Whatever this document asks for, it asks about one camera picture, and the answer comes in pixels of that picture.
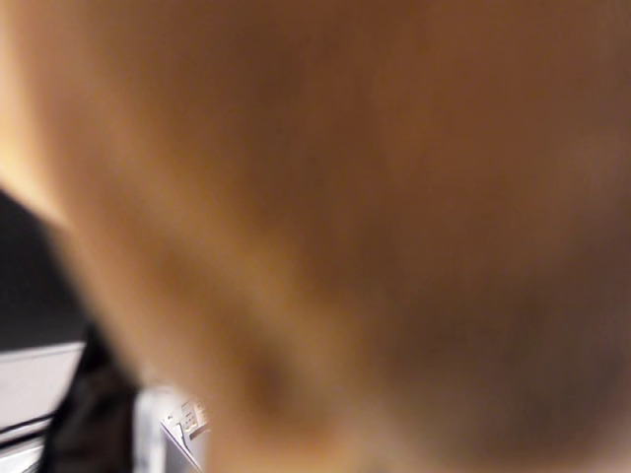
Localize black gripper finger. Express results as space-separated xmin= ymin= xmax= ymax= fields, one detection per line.
xmin=41 ymin=324 xmax=167 ymax=473

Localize tan plush toy blue feet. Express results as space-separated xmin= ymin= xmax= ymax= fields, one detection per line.
xmin=0 ymin=0 xmax=631 ymax=473

